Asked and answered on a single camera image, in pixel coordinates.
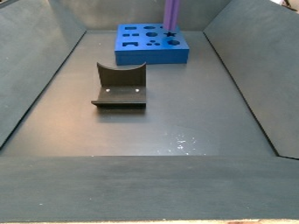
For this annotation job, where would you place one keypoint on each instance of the purple star-shaped prism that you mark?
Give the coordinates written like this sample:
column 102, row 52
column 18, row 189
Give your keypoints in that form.
column 170, row 15

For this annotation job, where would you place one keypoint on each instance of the blue shape-sorting board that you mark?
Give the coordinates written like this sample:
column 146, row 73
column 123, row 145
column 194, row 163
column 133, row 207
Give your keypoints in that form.
column 147, row 43

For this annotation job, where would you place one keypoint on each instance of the black curved holder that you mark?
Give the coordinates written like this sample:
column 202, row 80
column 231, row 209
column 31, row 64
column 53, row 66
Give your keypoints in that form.
column 122, row 87

